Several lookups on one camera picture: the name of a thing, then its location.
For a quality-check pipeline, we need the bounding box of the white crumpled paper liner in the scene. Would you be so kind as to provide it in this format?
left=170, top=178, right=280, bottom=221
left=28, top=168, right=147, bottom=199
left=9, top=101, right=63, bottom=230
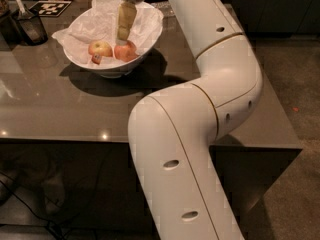
left=53, top=0, right=163, bottom=71

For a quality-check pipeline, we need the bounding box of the white ceramic bowl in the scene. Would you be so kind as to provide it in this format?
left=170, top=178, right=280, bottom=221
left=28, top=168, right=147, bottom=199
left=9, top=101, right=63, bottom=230
left=62, top=3, right=164, bottom=79

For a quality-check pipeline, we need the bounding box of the red apple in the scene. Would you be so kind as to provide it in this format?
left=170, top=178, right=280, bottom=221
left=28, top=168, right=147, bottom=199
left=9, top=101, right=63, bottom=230
left=114, top=41, right=138, bottom=62

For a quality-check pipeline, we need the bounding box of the clear plastic container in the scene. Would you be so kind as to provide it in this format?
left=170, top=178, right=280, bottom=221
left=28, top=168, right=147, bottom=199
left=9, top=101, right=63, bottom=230
left=152, top=1, right=175, bottom=17

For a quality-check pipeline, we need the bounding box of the black cup with utensil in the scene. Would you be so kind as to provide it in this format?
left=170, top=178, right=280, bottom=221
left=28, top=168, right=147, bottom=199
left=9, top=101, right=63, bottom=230
left=13, top=0, right=48, bottom=46

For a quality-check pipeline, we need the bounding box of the black floor cable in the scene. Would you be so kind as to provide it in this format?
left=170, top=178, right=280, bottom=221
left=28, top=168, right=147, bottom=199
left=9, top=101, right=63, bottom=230
left=0, top=180, right=101, bottom=240

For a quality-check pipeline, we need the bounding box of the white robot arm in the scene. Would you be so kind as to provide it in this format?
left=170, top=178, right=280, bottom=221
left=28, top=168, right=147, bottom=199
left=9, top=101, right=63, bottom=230
left=128, top=0, right=263, bottom=240

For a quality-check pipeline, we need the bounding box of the black white fiducial marker card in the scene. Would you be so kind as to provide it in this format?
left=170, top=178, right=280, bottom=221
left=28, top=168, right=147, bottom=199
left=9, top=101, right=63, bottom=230
left=29, top=1, right=71, bottom=17

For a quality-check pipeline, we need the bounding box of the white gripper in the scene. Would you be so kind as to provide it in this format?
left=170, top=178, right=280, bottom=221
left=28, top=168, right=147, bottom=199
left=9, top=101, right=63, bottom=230
left=116, top=0, right=144, bottom=45

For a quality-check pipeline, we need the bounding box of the yellow-red apple with sticker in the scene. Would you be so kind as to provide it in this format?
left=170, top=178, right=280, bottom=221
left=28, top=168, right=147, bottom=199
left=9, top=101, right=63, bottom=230
left=88, top=40, right=113, bottom=64

